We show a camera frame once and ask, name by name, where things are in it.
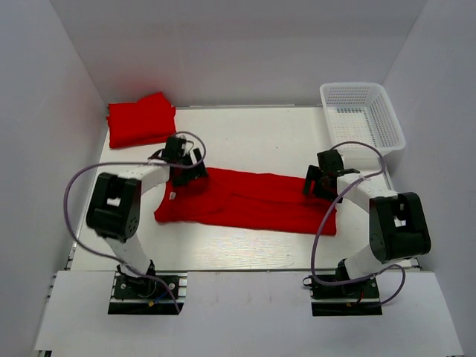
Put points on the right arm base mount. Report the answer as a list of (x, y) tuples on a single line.
[(356, 299)]

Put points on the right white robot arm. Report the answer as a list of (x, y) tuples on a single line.
[(397, 226)]

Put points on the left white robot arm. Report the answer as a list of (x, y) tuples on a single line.
[(115, 207)]

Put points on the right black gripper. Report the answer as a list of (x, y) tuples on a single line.
[(313, 174)]

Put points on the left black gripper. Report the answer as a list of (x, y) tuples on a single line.
[(193, 173)]

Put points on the folded red t-shirt stack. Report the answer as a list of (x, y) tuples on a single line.
[(150, 120)]

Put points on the white plastic basket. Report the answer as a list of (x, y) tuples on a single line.
[(359, 111)]

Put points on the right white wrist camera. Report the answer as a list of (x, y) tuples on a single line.
[(341, 161)]

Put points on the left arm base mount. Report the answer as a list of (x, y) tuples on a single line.
[(139, 296)]

